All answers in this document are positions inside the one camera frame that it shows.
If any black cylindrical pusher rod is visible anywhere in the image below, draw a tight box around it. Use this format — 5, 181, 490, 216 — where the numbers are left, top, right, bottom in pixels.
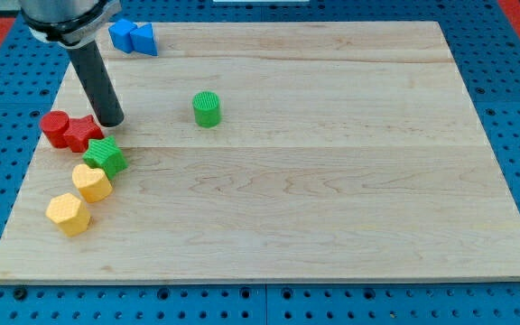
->
68, 41, 125, 127

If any red cylinder block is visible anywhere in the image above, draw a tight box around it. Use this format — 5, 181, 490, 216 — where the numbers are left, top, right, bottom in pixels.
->
39, 111, 70, 149

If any blue cube block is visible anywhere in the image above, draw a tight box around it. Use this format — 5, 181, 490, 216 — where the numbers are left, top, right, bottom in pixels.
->
108, 19, 137, 53

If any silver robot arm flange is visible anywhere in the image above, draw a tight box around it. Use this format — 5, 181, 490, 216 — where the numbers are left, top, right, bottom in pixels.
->
19, 0, 122, 49

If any green star block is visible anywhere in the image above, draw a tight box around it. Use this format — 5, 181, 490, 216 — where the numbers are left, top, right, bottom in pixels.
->
82, 136, 127, 180

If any green cylinder block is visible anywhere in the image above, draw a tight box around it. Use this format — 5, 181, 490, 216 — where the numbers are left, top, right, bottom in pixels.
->
192, 91, 221, 127

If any blue triangle block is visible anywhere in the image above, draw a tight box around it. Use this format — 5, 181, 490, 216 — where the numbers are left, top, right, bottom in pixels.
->
130, 23, 158, 56

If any red star block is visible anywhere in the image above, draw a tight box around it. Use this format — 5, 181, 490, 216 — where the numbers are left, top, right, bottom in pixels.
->
63, 115, 104, 153

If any light wooden board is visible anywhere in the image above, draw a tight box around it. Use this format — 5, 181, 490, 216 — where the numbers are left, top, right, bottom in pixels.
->
0, 22, 520, 285

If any yellow heart block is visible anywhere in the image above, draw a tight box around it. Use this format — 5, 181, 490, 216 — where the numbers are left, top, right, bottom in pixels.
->
71, 163, 113, 203

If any yellow hexagon block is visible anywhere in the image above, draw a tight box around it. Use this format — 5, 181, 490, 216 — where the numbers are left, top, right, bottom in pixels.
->
45, 193, 91, 237

